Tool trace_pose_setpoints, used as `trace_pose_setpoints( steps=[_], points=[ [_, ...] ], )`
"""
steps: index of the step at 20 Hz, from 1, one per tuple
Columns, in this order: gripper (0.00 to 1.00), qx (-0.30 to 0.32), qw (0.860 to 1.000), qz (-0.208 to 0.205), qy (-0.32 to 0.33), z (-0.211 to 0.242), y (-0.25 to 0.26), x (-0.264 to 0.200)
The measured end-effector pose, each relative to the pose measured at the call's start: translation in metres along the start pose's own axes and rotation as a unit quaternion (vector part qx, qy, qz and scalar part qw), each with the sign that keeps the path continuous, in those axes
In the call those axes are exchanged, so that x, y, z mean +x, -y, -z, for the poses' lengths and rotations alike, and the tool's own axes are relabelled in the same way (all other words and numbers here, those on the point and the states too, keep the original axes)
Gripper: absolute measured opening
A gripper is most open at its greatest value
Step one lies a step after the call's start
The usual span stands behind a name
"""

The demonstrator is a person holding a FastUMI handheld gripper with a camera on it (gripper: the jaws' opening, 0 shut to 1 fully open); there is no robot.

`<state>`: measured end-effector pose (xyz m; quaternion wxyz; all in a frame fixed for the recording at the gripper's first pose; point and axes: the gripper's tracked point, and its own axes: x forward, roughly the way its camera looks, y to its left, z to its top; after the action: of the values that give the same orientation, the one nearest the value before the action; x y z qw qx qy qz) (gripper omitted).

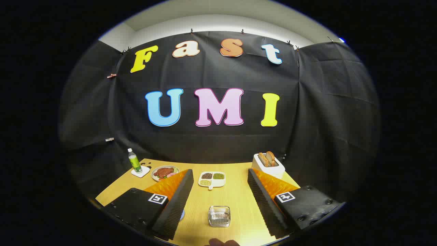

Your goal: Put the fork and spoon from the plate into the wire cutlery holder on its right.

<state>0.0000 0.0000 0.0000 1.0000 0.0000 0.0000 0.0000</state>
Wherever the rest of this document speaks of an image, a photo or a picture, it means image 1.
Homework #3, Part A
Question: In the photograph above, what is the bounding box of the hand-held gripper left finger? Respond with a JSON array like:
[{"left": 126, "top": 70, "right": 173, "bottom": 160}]
[{"left": 102, "top": 169, "right": 194, "bottom": 240}]

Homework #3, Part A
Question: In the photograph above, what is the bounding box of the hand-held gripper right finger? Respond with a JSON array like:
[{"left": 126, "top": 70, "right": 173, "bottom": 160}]
[{"left": 248, "top": 168, "right": 343, "bottom": 239}]

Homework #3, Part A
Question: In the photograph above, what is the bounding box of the white toaster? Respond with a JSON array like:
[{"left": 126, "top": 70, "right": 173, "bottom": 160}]
[{"left": 252, "top": 153, "right": 285, "bottom": 179}]

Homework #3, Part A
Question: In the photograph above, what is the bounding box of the brown steak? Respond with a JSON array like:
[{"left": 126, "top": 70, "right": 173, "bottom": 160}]
[{"left": 154, "top": 167, "right": 174, "bottom": 179}]

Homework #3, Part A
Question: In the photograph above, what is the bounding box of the cream round food plate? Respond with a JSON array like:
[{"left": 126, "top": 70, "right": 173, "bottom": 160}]
[{"left": 151, "top": 165, "right": 180, "bottom": 182}]

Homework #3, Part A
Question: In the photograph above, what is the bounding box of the white divided bean dish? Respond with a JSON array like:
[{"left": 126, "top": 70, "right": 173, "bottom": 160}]
[{"left": 198, "top": 172, "right": 226, "bottom": 190}]

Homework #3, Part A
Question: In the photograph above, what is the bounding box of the white square coaster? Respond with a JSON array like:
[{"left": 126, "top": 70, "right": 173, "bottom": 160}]
[{"left": 131, "top": 166, "right": 151, "bottom": 178}]

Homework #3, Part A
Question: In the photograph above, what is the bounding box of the green label water bottle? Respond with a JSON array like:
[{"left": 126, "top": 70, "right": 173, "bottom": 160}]
[{"left": 128, "top": 148, "right": 143, "bottom": 174}]

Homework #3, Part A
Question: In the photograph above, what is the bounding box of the metal wire cutlery rack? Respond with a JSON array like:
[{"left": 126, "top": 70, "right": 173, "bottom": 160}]
[{"left": 208, "top": 206, "right": 231, "bottom": 228}]

